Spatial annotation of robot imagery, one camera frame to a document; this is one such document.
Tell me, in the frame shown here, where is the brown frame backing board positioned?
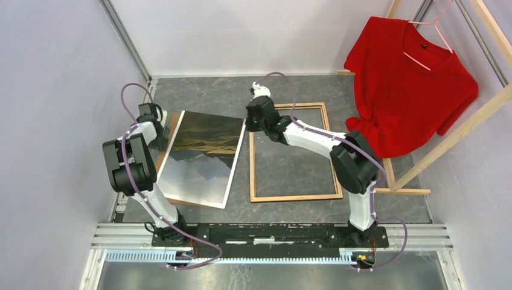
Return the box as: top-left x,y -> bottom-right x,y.
155,110 -> 216,208

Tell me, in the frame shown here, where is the black wooden picture frame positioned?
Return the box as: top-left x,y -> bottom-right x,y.
248,101 -> 344,204

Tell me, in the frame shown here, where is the glossy photo print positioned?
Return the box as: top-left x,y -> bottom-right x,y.
156,111 -> 245,209

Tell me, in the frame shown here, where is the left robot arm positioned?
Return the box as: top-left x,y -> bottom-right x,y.
102,103 -> 190,246

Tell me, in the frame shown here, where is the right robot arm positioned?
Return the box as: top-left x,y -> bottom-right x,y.
246,96 -> 382,247

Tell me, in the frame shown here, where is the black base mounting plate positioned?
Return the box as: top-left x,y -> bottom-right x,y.
145,223 -> 389,259

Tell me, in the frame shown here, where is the red t-shirt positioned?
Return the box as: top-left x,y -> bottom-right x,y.
344,16 -> 479,158

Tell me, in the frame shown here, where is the wooden clothes rack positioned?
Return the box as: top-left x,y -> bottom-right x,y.
336,0 -> 512,196

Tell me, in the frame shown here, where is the pink clothes hanger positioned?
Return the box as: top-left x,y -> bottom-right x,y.
403,0 -> 457,72

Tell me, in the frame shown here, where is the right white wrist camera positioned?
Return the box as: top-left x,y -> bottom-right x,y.
250,82 -> 271,99

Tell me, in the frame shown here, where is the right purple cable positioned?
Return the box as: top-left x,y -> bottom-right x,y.
255,72 -> 409,273

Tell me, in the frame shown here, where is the aluminium rail frame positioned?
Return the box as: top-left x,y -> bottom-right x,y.
78,0 -> 467,290

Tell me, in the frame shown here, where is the white slotted cable duct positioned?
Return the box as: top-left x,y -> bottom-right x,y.
105,250 -> 356,265

